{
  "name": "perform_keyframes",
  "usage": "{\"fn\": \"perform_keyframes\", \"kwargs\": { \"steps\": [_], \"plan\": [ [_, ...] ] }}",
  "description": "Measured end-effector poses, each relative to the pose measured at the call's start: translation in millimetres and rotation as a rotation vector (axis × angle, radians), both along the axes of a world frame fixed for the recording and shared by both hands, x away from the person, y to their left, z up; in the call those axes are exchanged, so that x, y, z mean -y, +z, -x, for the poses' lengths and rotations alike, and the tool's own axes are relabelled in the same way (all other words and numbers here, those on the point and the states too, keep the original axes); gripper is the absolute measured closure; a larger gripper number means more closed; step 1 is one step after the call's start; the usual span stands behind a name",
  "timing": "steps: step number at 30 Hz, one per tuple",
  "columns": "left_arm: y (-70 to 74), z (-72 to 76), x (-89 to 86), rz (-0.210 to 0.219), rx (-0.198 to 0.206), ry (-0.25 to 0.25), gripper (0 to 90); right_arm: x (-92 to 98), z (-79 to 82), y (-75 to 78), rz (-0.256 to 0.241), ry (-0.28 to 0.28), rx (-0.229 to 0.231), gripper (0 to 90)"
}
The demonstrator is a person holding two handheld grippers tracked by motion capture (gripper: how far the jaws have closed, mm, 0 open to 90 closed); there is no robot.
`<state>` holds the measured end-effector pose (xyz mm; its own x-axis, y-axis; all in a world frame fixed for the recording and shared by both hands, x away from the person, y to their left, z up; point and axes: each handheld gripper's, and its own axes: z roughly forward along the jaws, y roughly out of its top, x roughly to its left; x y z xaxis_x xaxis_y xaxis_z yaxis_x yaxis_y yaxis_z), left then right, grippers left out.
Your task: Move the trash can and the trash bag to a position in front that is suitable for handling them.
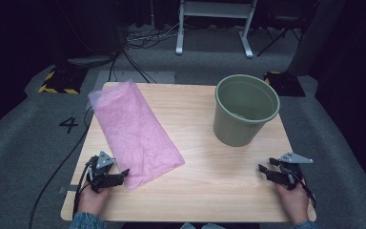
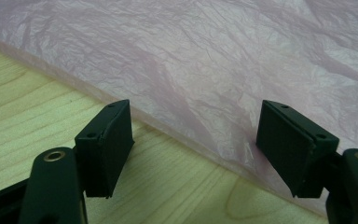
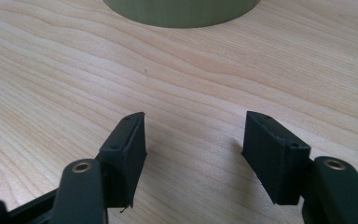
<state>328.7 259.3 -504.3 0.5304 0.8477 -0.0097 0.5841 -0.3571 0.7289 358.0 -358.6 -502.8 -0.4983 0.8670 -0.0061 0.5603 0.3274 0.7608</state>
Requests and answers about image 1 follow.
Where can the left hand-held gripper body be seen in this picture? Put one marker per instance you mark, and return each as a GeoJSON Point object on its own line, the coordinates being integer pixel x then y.
{"type": "Point", "coordinates": [103, 160]}

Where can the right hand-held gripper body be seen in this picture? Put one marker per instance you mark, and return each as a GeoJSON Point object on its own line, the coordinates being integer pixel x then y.
{"type": "Point", "coordinates": [294, 159]}

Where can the pink plastic bag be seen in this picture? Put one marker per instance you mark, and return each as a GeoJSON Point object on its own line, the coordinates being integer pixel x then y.
{"type": "Point", "coordinates": [133, 133]}

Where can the green plastic bin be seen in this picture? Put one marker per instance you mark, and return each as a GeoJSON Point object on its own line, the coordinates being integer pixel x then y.
{"type": "Point", "coordinates": [235, 130]}

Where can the person's left hand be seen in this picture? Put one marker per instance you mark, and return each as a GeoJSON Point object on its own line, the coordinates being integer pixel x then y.
{"type": "Point", "coordinates": [92, 202]}

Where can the person's right hand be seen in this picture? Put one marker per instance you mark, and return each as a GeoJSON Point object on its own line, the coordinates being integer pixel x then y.
{"type": "Point", "coordinates": [295, 205]}

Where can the black yellow striped base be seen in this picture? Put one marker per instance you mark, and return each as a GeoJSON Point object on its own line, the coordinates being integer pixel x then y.
{"type": "Point", "coordinates": [286, 84]}
{"type": "Point", "coordinates": [63, 81]}

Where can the person's denim pants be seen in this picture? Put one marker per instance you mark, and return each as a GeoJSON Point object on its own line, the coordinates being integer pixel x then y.
{"type": "Point", "coordinates": [203, 226]}

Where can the grey round stand base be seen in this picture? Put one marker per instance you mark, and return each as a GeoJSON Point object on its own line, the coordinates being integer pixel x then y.
{"type": "Point", "coordinates": [90, 60]}

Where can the grey column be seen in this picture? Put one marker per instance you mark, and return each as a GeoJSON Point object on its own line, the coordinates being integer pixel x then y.
{"type": "Point", "coordinates": [314, 38]}

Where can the black folding chair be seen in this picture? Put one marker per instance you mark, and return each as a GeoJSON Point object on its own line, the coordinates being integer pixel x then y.
{"type": "Point", "coordinates": [279, 35]}

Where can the white desk frame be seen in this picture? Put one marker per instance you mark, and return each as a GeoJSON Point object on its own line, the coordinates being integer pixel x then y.
{"type": "Point", "coordinates": [216, 9]}

